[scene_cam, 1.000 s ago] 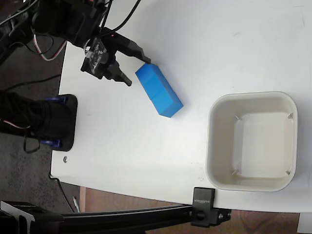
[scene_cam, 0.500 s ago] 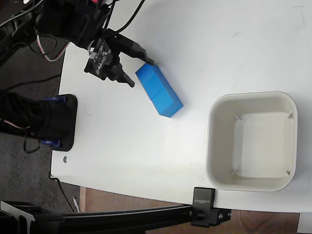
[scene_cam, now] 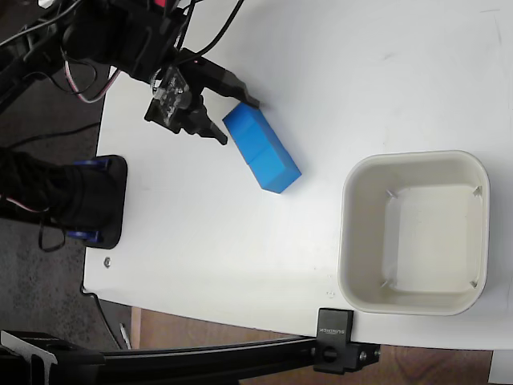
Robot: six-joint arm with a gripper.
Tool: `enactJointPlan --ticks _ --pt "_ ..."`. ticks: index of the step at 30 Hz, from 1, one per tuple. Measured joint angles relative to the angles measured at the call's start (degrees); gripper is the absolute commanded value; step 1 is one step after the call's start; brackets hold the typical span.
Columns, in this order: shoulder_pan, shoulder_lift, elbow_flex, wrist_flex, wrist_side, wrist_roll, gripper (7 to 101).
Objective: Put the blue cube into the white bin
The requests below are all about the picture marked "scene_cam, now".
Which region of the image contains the black metal stand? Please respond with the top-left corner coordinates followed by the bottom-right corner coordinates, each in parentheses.
top-left (0, 329), bottom-right (107, 385)

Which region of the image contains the black camera cable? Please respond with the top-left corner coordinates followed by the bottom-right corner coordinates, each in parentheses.
top-left (176, 0), bottom-right (246, 57)

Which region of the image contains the small circuit board camera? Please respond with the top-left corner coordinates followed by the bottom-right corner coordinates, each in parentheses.
top-left (143, 66), bottom-right (190, 134)

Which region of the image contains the white square bowl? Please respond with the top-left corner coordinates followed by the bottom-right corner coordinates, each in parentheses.
top-left (337, 149), bottom-right (491, 317)

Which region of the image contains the black six-joint robot arm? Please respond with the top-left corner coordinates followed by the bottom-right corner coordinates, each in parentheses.
top-left (0, 0), bottom-right (189, 237)

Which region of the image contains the black aluminium rail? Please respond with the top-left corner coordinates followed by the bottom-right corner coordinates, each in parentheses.
top-left (102, 335), bottom-right (320, 385)

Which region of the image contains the black table clamp bracket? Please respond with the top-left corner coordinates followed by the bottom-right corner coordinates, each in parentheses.
top-left (312, 307), bottom-right (382, 375)

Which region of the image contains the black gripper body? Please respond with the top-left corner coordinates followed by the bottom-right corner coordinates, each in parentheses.
top-left (175, 47), bottom-right (210, 120)

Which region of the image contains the blue cube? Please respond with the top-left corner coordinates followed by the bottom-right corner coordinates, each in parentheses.
top-left (222, 102), bottom-right (269, 140)
top-left (232, 120), bottom-right (282, 166)
top-left (244, 142), bottom-right (303, 196)

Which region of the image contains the thin black floor cable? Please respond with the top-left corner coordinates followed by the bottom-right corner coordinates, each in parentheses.
top-left (82, 287), bottom-right (123, 351)

